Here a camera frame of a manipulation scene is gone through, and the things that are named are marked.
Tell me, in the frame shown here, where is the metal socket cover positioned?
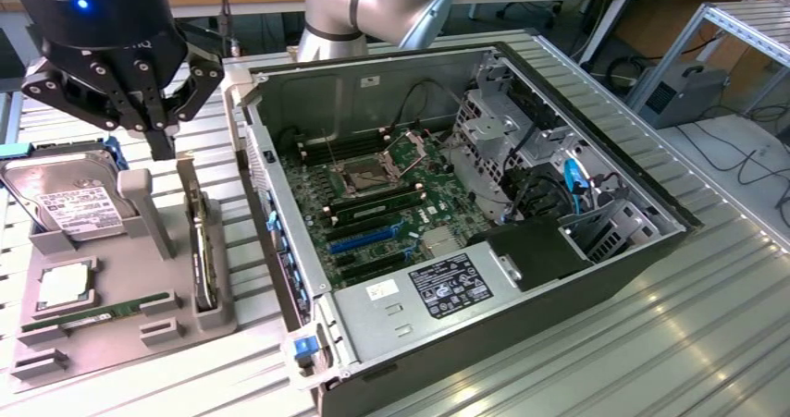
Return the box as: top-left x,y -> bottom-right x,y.
377,129 -> 429,178

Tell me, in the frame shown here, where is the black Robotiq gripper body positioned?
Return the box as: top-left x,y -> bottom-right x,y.
9,0 -> 190,90

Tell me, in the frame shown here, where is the graphics card with metal bracket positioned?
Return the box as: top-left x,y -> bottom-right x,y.
174,152 -> 222,310

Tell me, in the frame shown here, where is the perforated metal disk bay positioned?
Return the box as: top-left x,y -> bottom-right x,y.
558,197 -> 660,264

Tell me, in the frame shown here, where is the grey power supply unit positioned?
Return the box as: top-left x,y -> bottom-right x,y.
330,239 -> 526,365

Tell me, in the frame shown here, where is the grey perforated drive cage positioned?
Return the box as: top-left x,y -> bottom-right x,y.
448,49 -> 557,227

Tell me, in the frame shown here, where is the blue case latch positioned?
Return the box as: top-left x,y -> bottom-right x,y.
290,336 -> 322,362

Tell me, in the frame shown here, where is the RAM stick with white label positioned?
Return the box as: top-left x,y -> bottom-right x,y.
330,194 -> 428,222

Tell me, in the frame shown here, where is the open dark PC case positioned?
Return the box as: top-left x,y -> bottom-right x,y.
219,41 -> 705,417

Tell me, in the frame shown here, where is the green RAM stick bare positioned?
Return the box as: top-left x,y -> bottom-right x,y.
22,291 -> 170,333

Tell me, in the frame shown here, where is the black looped wire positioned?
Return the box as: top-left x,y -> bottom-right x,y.
392,79 -> 462,134

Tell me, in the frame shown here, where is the blue disk carrier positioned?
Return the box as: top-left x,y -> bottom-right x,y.
0,132 -> 130,173

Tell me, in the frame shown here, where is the green motherboard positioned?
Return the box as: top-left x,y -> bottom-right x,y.
281,128 -> 489,288

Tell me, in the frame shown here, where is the black plastic shroud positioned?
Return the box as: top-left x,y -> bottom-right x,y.
466,215 -> 598,293

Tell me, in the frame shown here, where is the grey plastic parts rack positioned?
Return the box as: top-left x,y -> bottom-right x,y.
9,169 -> 242,393

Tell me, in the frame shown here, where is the grey box with handle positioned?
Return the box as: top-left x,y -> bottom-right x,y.
638,60 -> 731,129

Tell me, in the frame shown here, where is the silver hard disk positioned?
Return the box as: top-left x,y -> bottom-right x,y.
0,151 -> 139,242

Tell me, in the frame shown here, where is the thin metal locking lever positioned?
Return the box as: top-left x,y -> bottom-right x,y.
322,127 -> 340,169

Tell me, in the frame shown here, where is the aluminium profile frame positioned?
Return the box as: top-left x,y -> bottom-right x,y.
629,0 -> 790,113

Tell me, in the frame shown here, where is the blue wire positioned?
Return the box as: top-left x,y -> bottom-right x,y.
562,157 -> 588,215

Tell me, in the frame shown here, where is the silver CPU chip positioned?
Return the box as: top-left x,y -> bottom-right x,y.
35,264 -> 95,310

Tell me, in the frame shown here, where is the CPU socket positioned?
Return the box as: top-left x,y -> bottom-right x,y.
337,157 -> 392,195

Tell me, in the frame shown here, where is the black hanging cable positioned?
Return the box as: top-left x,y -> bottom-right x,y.
215,0 -> 242,58

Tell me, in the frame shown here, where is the silver finned heatsink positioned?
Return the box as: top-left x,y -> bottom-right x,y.
420,229 -> 462,256

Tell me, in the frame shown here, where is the blue expansion slot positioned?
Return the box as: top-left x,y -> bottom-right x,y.
329,229 -> 402,255

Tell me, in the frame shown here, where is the long black expansion slot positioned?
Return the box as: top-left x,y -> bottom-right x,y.
338,255 -> 410,283
324,217 -> 397,243

